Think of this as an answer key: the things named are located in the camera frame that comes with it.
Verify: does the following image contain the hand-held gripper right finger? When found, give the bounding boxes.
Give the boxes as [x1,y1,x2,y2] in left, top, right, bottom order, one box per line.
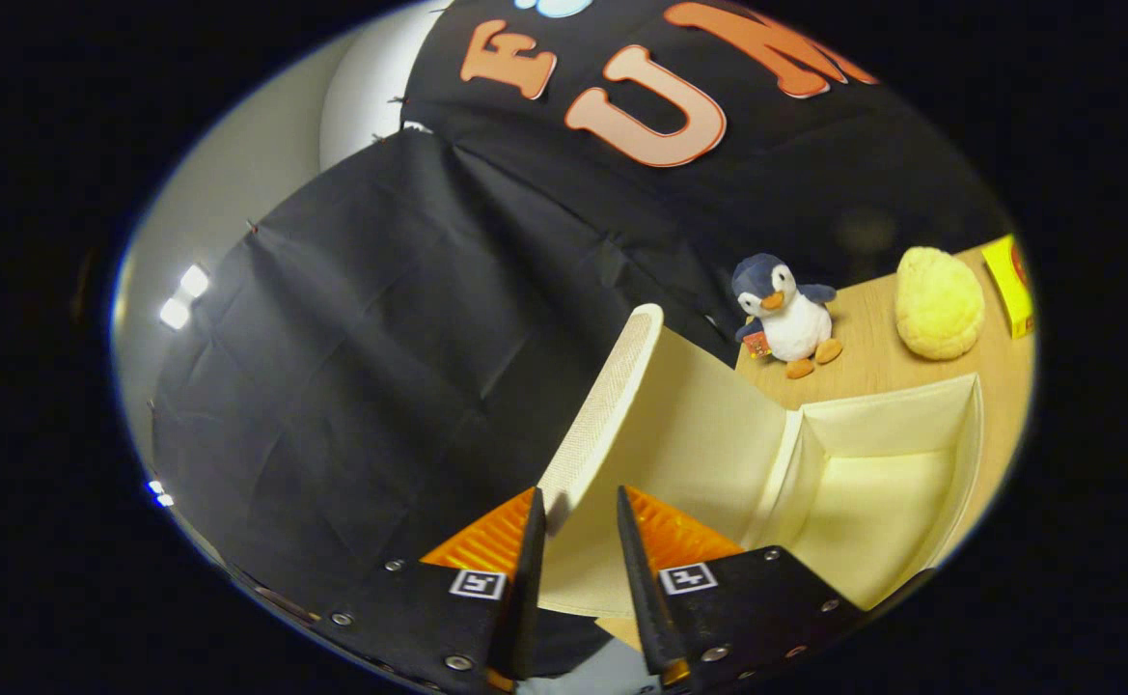
[616,485,936,695]

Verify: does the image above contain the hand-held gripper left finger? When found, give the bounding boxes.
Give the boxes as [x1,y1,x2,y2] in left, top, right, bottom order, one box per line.
[226,486,547,695]

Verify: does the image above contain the beige fabric storage box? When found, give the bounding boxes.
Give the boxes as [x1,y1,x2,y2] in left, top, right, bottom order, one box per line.
[535,303,987,650]

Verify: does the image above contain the penguin plush toy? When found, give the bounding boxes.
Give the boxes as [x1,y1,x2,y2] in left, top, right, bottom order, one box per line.
[730,253,844,380]

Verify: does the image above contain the yellow round plush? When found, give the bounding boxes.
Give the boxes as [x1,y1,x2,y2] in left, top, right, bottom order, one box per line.
[894,246,987,362]

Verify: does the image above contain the yellow book with red circle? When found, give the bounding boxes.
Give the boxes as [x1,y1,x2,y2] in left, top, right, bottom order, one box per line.
[981,234,1035,340]

